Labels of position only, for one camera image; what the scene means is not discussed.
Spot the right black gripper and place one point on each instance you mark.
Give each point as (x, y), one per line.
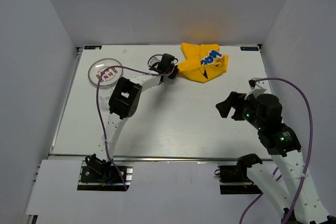
(236, 100)

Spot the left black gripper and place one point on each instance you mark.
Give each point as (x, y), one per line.
(175, 72)

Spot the yellow pikachu cloth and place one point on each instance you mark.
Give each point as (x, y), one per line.
(203, 62)

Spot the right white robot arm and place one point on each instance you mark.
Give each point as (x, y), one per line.
(299, 201)

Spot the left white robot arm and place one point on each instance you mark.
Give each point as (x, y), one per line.
(125, 99)

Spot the right black corner label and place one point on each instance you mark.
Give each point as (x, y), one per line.
(249, 48)

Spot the black corner label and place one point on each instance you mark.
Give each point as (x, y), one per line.
(92, 47)
(249, 48)

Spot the white patterned plate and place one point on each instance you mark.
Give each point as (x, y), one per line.
(110, 76)

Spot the clear glass cup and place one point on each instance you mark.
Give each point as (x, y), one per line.
(103, 99)

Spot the left black corner label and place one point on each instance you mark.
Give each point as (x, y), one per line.
(92, 47)

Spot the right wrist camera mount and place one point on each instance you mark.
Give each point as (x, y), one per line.
(256, 89)

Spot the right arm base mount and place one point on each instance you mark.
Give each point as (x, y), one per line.
(231, 182)

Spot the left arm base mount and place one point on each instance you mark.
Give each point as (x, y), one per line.
(101, 175)

